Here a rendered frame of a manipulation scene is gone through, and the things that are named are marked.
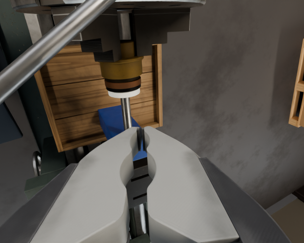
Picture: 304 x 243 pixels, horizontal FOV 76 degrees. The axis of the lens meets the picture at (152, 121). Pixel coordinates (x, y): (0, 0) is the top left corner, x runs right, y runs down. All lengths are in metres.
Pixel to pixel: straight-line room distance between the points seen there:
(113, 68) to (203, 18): 1.53
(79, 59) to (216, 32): 1.52
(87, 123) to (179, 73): 1.26
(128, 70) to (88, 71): 0.25
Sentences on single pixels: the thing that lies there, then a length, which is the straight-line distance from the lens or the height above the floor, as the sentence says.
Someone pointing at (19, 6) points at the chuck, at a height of 1.15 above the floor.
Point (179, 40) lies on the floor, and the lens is 1.74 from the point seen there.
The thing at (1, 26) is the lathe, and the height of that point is 0.54.
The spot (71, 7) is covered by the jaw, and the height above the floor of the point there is 1.19.
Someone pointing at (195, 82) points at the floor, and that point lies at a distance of 1.91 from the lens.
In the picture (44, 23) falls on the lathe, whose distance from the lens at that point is 0.61.
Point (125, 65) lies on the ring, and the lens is 0.38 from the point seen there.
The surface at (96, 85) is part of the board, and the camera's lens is 0.62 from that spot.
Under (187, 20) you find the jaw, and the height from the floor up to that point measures 1.13.
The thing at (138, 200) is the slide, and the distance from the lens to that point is 0.80.
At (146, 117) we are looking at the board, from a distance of 0.71.
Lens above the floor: 1.48
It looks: 55 degrees down
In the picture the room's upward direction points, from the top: 134 degrees clockwise
